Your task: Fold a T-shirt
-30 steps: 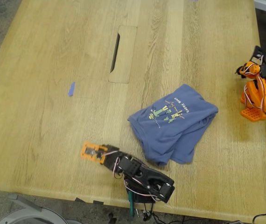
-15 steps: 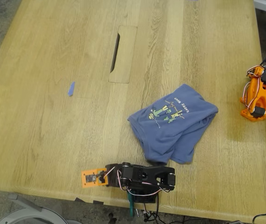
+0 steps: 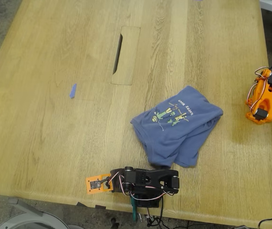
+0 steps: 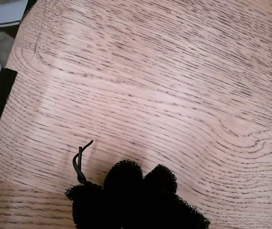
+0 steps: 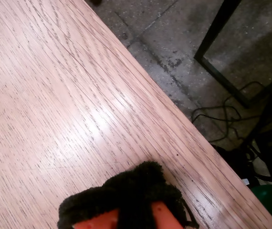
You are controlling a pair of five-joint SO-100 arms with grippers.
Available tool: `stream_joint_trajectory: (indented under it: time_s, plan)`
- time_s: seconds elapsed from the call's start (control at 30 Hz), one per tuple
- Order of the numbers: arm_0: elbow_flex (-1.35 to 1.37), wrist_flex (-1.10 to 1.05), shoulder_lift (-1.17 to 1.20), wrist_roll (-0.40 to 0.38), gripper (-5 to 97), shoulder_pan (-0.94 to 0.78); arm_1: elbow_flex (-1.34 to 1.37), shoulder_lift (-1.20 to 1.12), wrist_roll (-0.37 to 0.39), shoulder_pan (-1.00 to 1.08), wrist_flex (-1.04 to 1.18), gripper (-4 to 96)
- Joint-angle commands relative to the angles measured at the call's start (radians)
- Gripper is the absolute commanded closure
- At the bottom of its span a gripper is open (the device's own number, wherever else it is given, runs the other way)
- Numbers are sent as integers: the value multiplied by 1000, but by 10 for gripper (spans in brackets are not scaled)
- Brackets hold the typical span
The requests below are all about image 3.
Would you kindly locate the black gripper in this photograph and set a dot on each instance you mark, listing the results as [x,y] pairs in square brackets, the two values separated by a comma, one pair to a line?
[116,173]

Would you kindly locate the blue printed T-shirt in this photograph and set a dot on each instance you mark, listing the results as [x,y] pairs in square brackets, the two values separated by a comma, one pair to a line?
[174,128]

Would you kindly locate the black chair caster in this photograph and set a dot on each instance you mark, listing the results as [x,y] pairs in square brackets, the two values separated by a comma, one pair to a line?
[115,224]

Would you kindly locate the blue tape piece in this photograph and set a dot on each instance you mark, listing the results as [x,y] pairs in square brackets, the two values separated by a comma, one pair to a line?
[73,91]

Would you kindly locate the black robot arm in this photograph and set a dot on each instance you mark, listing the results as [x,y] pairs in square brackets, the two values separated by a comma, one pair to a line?
[164,176]

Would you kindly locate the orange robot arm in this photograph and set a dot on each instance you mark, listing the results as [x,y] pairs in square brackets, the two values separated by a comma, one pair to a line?
[264,102]

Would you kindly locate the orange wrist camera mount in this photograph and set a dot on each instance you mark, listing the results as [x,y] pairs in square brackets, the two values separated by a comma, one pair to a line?
[94,177]

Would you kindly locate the green table clamp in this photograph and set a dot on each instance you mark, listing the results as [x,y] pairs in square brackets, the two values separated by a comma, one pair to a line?
[134,212]

